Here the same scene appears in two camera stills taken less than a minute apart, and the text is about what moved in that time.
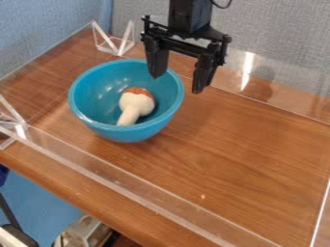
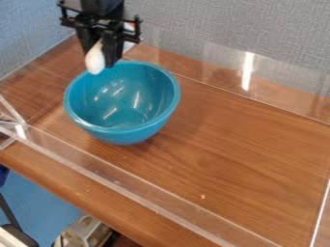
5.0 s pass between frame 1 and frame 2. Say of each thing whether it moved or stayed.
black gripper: moved
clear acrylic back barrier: stayed
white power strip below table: stayed
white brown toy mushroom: moved
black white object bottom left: stayed
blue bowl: stayed
